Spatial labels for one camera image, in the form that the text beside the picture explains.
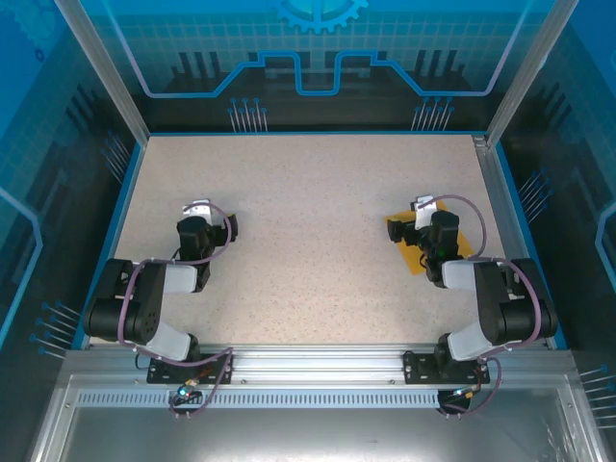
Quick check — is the blue table edge strip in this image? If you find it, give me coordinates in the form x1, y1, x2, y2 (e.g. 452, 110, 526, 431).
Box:
70, 141, 146, 350
494, 143, 569, 350

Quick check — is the grey metal tray panel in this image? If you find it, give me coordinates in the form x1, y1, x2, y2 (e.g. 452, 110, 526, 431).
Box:
26, 374, 605, 462

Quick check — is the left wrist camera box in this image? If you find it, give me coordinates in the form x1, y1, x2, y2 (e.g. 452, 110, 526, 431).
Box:
181, 197, 213, 225

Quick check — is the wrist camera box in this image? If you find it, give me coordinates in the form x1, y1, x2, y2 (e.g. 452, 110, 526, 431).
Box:
181, 197, 213, 225
414, 194, 440, 228

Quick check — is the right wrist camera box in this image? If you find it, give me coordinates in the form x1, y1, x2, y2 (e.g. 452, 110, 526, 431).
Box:
414, 194, 440, 228

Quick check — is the aluminium side rail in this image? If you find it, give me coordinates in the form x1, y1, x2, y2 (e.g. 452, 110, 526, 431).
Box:
472, 135, 551, 348

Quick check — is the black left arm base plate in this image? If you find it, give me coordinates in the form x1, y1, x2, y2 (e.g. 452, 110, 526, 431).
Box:
146, 353, 236, 385

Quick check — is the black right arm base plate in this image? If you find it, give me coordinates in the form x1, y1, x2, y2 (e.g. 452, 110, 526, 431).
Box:
402, 349, 492, 385

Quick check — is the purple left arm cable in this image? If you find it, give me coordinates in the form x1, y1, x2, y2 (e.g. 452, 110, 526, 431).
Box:
116, 201, 238, 421

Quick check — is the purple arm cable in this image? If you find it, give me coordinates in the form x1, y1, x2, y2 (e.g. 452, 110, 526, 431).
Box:
417, 193, 543, 421
116, 201, 238, 421

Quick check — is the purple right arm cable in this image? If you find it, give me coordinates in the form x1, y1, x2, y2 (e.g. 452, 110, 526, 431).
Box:
417, 193, 543, 421

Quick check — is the aluminium mounting rail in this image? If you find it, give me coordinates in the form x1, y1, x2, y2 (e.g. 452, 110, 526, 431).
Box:
62, 342, 577, 386

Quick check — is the slotted grey cable duct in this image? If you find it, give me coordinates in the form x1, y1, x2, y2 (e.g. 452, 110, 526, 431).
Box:
75, 389, 447, 409

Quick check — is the aluminium frame post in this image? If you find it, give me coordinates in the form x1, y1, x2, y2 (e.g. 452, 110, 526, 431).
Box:
53, 0, 149, 144
484, 0, 581, 148

